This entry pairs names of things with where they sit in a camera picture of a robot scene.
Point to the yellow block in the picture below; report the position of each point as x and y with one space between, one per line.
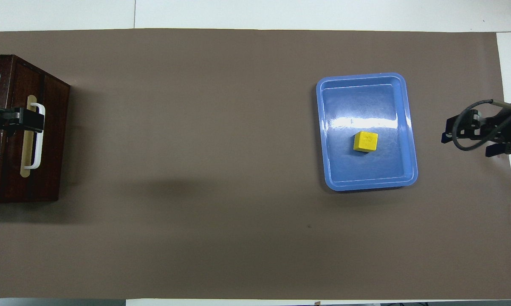
365 141

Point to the dark wooden cabinet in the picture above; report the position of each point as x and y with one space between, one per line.
55 140

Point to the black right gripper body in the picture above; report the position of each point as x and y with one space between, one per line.
510 127

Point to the wooden drawer with dark front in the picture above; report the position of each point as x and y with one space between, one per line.
17 85

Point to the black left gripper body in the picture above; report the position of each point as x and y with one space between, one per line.
4 117

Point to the blue plastic tray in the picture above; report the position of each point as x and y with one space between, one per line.
365 106

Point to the brown table mat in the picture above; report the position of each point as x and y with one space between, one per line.
196 170

